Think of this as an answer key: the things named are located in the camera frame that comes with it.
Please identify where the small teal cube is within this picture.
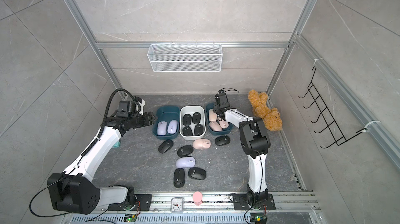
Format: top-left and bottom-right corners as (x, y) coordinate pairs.
(112, 141), (120, 148)

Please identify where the pink cylinder cup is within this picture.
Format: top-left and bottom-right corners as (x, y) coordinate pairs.
(192, 191), (203, 206)

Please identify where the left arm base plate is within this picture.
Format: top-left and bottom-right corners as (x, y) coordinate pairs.
(108, 194), (152, 211)

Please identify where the white square desk clock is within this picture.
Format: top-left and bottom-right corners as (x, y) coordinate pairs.
(170, 197), (184, 213)

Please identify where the right teal storage box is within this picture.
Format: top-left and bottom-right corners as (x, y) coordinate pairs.
(205, 103), (234, 136)

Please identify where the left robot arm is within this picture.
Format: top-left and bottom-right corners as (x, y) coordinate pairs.
(46, 88), (155, 216)

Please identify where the left green circuit board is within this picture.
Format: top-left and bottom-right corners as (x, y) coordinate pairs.
(124, 214), (138, 223)

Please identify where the left teal storage box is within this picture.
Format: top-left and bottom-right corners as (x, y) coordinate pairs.
(153, 105), (180, 140)

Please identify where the black wire hook rack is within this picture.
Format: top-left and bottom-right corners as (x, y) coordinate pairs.
(298, 66), (367, 149)

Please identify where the white wire mesh basket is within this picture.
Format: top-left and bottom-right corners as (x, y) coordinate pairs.
(147, 43), (223, 72)

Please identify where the white storage box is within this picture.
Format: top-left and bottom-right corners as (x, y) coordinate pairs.
(179, 105), (206, 141)

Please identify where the right green circuit board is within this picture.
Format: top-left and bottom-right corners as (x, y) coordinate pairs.
(250, 215), (268, 224)

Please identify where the pink mouse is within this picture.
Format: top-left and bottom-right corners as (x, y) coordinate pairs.
(218, 119), (229, 129)
(209, 121), (223, 132)
(192, 139), (211, 150)
(208, 108), (217, 122)

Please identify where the green circuit board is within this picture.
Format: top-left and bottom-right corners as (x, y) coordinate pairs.
(124, 214), (138, 223)
(250, 215), (268, 224)

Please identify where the brown teddy bear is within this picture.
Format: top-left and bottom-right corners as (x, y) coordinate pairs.
(248, 90), (283, 131)

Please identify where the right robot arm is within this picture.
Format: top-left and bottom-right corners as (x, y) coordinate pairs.
(214, 88), (271, 207)

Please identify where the purple mouse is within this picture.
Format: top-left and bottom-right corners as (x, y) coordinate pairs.
(167, 119), (179, 134)
(176, 156), (196, 168)
(157, 121), (168, 136)

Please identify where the teal storage box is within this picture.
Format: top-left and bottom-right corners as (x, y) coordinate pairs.
(153, 105), (180, 140)
(205, 103), (234, 136)

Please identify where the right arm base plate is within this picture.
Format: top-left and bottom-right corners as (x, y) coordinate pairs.
(229, 193), (276, 210)

